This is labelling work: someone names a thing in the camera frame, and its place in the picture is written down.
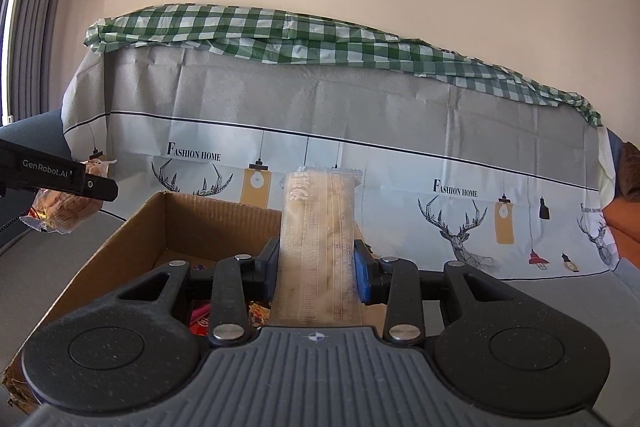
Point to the blue-grey sofa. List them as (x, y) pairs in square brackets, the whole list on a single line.
[(550, 302)]

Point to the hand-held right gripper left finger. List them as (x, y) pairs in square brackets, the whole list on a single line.
[(270, 272)]

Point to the grey deer print cloth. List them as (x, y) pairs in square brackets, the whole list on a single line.
[(350, 107)]

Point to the orange cushion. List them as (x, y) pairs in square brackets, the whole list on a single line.
[(625, 232)]

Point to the green checked cloth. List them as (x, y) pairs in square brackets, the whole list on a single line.
[(300, 34)]

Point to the small red snack packet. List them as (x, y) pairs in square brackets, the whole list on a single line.
[(202, 308)]

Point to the beige cracker packet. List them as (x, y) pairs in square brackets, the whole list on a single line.
[(315, 247)]

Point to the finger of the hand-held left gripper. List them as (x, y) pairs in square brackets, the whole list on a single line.
[(102, 189)]

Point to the brown cardboard box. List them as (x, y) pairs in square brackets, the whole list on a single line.
[(125, 247)]

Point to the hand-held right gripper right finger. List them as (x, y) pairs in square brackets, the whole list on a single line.
[(362, 274)]

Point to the brown cushion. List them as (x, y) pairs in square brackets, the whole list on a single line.
[(631, 172)]

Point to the grey curtain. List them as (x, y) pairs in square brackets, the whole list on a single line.
[(40, 32)]

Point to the clear bread bag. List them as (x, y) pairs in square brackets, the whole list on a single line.
[(60, 207)]

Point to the dark blue cushion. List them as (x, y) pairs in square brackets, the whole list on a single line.
[(616, 162)]

